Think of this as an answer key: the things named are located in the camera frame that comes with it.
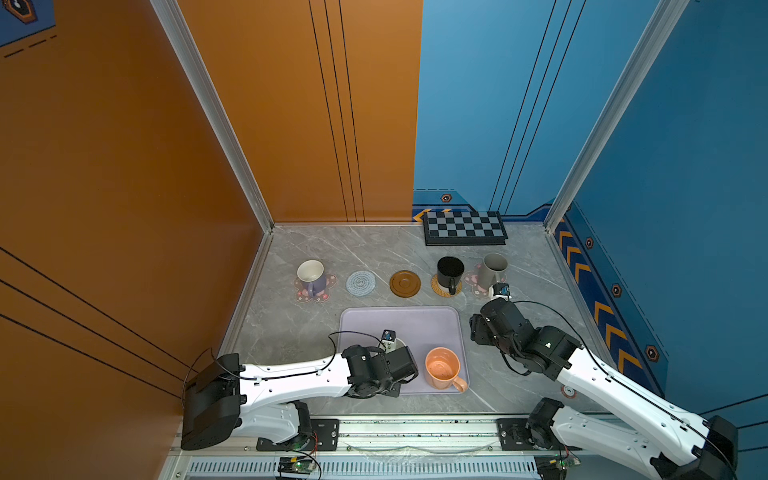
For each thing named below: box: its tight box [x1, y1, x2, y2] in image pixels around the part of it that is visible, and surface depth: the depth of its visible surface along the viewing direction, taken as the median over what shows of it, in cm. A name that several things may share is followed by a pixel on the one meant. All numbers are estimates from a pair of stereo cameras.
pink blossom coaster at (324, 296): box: [294, 274, 337, 302], surface depth 101 cm
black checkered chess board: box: [423, 211, 509, 246], surface depth 118 cm
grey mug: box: [478, 252, 508, 291], surface depth 96 cm
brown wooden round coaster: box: [389, 270, 421, 298], surface depth 104 cm
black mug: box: [437, 256, 465, 295], surface depth 97 cm
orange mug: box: [425, 347, 468, 393], surface depth 80 cm
